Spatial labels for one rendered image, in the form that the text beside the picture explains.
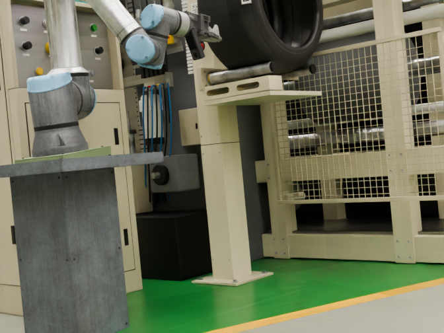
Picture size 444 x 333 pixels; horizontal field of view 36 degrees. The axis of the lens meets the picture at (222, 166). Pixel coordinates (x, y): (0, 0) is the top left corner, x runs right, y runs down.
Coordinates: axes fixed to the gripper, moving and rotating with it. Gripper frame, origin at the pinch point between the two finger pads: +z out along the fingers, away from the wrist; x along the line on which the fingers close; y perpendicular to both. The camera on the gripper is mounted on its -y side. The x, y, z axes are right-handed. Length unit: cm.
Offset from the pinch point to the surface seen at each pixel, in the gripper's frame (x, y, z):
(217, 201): 31, -61, 33
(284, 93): -11.0, -18.5, 27.0
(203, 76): 23.5, -8.3, 15.7
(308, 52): -11.8, 1.1, 43.3
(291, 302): -22, -100, 14
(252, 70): -1.7, -8.9, 18.4
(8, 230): 73, -73, -47
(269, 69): -10.1, -9.6, 18.9
